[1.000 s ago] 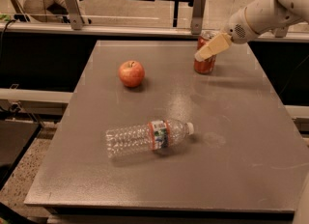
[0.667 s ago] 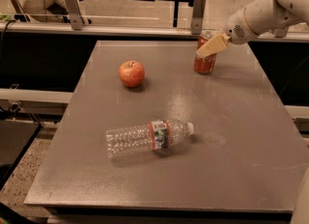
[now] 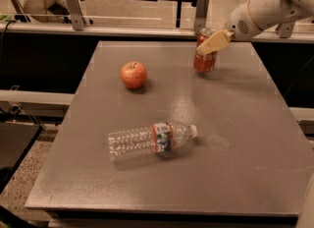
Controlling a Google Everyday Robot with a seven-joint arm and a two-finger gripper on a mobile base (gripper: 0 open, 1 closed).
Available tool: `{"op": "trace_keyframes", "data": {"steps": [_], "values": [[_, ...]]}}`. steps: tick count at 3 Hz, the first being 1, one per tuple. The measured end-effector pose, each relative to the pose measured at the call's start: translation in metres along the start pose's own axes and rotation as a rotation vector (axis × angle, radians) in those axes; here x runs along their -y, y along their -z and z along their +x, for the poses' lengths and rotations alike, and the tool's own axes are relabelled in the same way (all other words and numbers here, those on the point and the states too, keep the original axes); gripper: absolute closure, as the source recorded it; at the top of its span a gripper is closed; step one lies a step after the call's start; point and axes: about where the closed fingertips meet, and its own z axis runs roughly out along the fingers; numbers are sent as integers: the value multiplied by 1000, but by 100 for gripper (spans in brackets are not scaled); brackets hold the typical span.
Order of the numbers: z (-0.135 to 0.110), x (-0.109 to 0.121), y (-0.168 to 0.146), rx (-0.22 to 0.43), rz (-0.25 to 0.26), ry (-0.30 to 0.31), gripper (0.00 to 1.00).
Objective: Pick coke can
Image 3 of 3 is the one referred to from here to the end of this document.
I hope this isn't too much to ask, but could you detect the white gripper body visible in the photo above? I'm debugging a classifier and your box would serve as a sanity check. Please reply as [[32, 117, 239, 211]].
[[225, 4, 262, 41]]

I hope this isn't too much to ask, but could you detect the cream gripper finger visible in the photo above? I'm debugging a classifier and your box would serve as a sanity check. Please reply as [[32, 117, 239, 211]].
[[196, 29, 234, 55]]

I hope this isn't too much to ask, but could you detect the red coke can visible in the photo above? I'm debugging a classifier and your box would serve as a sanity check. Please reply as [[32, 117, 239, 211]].
[[193, 28, 217, 73]]

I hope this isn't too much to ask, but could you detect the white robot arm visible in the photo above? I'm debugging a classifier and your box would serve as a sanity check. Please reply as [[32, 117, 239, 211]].
[[196, 0, 314, 56]]

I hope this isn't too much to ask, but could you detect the red apple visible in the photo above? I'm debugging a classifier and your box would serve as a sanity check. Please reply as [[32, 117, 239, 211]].
[[120, 61, 147, 89]]

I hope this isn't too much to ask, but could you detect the clear plastic water bottle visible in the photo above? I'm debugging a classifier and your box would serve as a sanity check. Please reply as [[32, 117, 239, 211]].
[[108, 122, 198, 161]]

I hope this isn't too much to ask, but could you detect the black side table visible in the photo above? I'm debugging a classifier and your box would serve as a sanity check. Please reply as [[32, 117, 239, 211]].
[[0, 123, 42, 193]]

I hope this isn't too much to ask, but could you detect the middle metal rail bracket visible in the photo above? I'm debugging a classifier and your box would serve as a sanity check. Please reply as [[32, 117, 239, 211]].
[[194, 0, 209, 35]]

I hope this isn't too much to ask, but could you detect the metal rail bracket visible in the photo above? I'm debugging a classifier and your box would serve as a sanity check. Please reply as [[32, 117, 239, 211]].
[[194, 0, 209, 35], [276, 22, 295, 38], [66, 0, 85, 30]]

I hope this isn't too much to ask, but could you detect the right metal rail bracket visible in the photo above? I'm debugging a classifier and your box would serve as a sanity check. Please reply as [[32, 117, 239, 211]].
[[276, 22, 295, 38]]

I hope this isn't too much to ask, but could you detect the left metal rail bracket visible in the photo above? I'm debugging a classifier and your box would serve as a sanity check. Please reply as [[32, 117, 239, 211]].
[[66, 0, 85, 30]]

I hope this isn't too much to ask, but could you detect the white horizontal rail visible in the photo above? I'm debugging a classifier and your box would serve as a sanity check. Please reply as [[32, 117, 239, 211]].
[[0, 89, 74, 105]]

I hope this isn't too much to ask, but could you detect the black cable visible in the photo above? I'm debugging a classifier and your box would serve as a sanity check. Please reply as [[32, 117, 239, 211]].
[[0, 20, 18, 66]]

